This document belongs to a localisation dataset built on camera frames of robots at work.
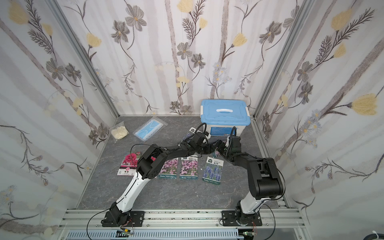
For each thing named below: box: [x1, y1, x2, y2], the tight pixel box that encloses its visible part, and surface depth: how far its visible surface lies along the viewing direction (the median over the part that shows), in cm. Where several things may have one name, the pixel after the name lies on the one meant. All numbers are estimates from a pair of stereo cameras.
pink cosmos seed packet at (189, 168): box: [179, 155, 198, 180], surface depth 93 cm
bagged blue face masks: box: [132, 116, 168, 142], surface depth 113 cm
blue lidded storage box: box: [200, 99, 251, 136], surface depth 101 cm
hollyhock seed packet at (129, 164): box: [117, 151, 142, 176], surface depth 95 cm
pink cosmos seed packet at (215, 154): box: [212, 151, 221, 158], surface depth 100 cm
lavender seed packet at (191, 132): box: [182, 127, 197, 141], surface depth 113 cm
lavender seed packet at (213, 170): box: [202, 156, 225, 185], surface depth 93 cm
